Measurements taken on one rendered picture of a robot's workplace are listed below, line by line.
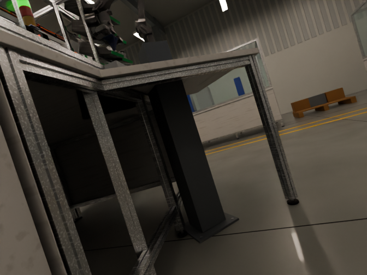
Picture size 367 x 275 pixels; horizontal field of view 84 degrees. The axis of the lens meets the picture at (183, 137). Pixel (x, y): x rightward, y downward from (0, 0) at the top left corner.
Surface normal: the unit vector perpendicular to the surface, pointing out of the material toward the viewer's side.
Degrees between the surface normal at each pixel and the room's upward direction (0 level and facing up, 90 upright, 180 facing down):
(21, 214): 90
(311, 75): 90
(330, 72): 90
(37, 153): 90
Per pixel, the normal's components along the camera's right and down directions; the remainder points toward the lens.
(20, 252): 0.93, -0.29
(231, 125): -0.32, 0.13
